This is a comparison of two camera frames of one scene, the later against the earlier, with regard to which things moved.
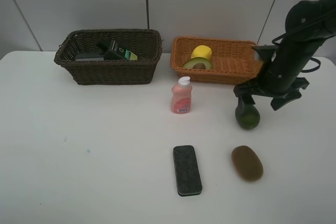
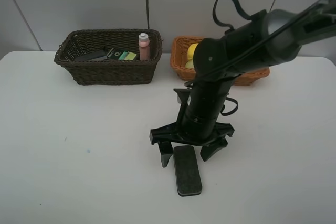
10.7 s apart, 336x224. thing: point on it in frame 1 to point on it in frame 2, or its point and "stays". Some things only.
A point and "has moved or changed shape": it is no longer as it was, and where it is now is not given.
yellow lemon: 201,51 has moved or changed shape
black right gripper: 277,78 to 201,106
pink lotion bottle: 181,96 has moved or changed shape
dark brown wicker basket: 146,43 stays
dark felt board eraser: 188,179 stays
